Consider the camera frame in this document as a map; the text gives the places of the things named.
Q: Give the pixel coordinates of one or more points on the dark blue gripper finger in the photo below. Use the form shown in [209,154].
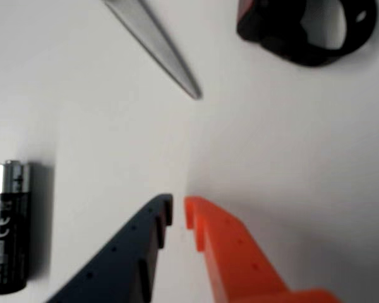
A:
[123,262]

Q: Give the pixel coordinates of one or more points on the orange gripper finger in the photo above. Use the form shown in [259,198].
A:
[237,259]

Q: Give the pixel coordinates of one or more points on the black AA battery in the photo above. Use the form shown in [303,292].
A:
[6,236]

